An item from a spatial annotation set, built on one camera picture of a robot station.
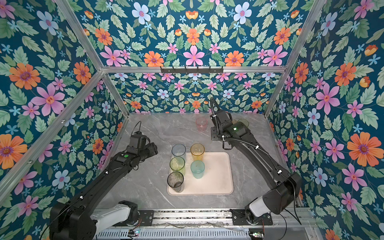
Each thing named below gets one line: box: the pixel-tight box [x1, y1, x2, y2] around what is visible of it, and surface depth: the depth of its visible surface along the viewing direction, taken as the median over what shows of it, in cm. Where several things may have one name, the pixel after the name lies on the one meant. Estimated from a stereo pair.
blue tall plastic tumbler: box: [171, 143, 186, 157], surface depth 86 cm
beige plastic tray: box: [167, 151, 234, 196], surface depth 88 cm
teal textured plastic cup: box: [190, 160, 205, 180], surface depth 88 cm
